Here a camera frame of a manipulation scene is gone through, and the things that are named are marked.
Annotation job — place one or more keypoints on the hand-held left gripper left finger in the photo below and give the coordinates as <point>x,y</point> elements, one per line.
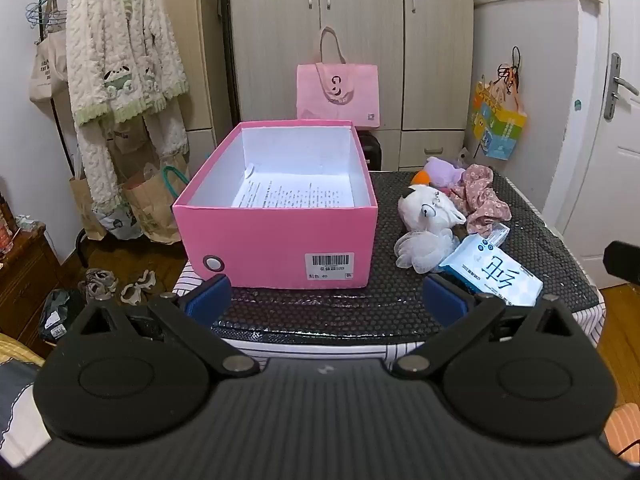
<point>210,294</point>

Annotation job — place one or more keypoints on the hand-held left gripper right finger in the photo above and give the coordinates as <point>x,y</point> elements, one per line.
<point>444,301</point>

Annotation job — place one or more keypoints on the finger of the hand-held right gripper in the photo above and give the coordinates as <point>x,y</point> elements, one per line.
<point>622,260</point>

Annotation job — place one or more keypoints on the blue white tissue pack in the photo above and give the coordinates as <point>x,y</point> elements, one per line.
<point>495,270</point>

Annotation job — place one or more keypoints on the pink cardboard box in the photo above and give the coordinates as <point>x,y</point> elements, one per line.
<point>260,240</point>

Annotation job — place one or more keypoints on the floral pink cloth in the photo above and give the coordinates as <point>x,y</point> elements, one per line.
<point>482,200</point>

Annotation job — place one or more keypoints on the white mesh bath puff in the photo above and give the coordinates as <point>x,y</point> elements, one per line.
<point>420,252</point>

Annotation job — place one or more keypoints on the small white tissue packet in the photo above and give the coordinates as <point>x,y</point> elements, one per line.
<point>497,235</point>

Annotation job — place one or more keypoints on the white door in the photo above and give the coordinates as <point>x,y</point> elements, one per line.
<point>615,170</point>

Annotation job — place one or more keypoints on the white plush toy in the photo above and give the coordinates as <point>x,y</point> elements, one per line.
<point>425,210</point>

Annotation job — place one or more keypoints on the black honeycomb mat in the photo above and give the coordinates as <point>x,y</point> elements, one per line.
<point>350,310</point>

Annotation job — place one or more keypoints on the large brown paper bag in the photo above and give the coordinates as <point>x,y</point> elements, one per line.
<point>150,215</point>

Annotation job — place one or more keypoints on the patterned shopping bag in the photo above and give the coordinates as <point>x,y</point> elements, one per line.
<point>120,222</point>

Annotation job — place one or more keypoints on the purple plush toy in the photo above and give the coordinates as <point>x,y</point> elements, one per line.
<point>442,170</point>

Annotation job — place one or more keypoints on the printed paper sheet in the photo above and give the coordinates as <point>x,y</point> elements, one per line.
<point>300,192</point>

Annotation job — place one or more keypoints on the black clothes rack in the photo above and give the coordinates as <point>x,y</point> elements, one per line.
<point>81,250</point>

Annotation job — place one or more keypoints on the small brown paper bag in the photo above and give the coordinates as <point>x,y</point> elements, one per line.
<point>82,210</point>

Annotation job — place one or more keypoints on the dark plastic bag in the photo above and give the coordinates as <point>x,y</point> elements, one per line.
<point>57,315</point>

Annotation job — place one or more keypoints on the orange striped cloth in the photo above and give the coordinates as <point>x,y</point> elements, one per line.
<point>625,425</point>

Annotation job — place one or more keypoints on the black suitcase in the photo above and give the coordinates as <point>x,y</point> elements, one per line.
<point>371,152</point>

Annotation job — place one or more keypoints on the white fleece pajama pants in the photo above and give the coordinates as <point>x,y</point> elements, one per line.
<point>95,160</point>

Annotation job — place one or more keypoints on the colourful hanging gift bag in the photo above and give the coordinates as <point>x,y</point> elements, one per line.
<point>500,125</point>

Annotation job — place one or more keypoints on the wooden nightstand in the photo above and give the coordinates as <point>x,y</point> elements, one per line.
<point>25,280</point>

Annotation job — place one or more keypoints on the printed blanket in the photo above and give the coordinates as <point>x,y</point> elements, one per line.
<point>15,390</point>

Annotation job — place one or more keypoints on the pink tote bag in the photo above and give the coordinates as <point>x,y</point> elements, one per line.
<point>350,95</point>

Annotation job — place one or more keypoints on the beige side cabinet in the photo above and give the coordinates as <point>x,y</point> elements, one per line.
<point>205,60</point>

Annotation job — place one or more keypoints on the beige wardrobe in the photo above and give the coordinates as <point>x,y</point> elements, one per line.
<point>440,35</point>

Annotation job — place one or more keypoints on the white fleece pajama jacket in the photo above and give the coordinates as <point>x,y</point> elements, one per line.
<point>125,35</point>

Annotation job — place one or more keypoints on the beige canvas tote bag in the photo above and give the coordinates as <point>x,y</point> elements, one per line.
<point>47,70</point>

